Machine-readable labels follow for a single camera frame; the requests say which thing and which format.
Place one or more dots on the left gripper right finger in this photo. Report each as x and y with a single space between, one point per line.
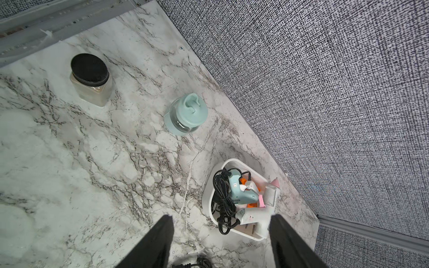
289 249

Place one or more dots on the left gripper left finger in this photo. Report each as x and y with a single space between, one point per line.
152 251

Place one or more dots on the white pink glue gun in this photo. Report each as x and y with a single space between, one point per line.
261 216

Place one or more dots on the mint green glue gun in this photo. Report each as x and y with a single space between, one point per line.
226 183

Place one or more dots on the white small glue gun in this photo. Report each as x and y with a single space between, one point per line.
249 185

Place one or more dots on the orange hot glue gun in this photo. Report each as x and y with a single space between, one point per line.
250 193

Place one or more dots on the yellow hot glue gun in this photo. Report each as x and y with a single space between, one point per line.
201 262

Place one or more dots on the white plastic storage box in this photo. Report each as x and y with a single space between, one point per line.
246 230

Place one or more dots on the mint lid glass jar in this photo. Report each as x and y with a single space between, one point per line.
186 115

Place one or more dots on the black lid spice jar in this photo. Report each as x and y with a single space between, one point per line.
91 79

